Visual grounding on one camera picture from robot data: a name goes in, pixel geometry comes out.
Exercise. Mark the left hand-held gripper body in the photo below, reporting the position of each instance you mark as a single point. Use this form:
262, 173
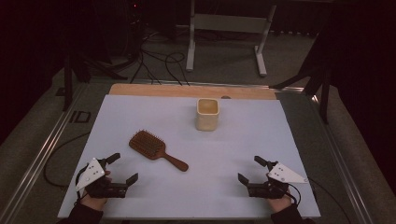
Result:
90, 174

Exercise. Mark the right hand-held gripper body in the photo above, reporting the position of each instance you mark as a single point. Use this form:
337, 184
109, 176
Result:
285, 175

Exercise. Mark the brown wooden hairbrush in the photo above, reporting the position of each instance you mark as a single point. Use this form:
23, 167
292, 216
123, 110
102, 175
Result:
148, 144

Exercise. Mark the beige square cup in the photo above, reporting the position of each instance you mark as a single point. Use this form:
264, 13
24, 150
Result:
207, 119

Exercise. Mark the person's left hand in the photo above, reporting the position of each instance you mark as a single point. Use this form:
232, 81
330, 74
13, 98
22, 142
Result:
93, 202

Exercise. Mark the person's right hand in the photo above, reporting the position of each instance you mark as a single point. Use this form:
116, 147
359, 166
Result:
279, 204

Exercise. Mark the white table mat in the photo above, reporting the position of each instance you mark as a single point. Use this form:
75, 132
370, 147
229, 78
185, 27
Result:
218, 155

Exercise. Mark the small dark round disc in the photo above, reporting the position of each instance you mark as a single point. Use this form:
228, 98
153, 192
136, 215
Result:
225, 97

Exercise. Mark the wooden table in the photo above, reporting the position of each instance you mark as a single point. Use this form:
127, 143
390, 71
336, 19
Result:
155, 90

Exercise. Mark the black stand legs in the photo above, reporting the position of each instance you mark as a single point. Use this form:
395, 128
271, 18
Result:
67, 84
324, 99

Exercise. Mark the dark curtain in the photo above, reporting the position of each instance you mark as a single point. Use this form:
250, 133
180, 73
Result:
21, 62
367, 77

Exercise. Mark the dark equipment rack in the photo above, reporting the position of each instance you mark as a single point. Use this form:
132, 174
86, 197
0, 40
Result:
124, 28

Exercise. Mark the metal floor rail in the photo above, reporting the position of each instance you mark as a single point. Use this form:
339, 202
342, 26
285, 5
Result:
40, 158
342, 161

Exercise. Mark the white metal stand frame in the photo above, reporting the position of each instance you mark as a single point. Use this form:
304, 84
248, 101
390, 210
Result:
229, 23

